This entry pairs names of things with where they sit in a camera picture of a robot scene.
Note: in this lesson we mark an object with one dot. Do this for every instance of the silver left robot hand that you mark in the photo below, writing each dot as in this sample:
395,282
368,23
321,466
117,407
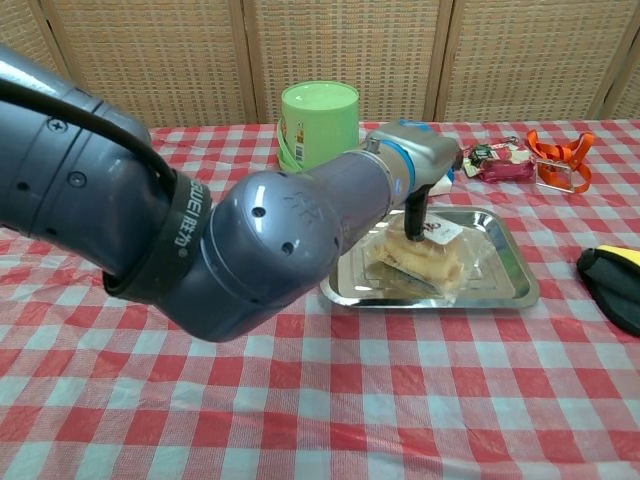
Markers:
430,150

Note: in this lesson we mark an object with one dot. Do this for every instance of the bread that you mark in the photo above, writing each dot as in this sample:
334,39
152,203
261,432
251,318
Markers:
440,265

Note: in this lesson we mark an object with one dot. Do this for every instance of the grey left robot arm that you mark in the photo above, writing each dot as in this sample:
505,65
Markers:
275,240

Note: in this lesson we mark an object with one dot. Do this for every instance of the stainless steel rectangular tray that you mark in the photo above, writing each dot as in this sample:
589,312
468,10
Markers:
502,295

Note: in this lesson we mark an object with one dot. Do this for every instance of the blue and white tissue pack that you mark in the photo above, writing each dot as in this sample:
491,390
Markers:
442,187

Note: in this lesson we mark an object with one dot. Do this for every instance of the red snack packet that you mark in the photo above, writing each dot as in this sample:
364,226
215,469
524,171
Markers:
502,167

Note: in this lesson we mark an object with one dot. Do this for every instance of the woven rattan screen panel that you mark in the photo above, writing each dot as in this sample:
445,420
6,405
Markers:
20,30
530,60
155,60
350,45
631,85

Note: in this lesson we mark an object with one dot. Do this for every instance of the black and yellow fabric pouch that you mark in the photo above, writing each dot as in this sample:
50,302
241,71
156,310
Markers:
612,285

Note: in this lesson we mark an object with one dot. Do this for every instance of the red white checkered tablecloth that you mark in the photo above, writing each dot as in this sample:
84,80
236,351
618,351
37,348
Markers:
350,390

